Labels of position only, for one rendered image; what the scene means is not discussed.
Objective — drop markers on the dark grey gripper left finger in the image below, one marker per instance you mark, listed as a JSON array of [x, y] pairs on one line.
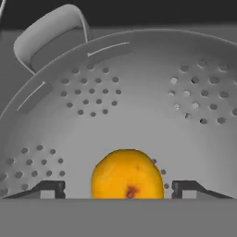
[[51, 186]]

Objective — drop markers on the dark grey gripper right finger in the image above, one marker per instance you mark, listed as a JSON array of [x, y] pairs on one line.
[[185, 185]]

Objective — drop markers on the orange tangerine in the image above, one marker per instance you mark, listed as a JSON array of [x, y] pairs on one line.
[[127, 175]]

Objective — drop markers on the grey metal colander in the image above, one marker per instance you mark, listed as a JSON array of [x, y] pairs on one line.
[[139, 117]]

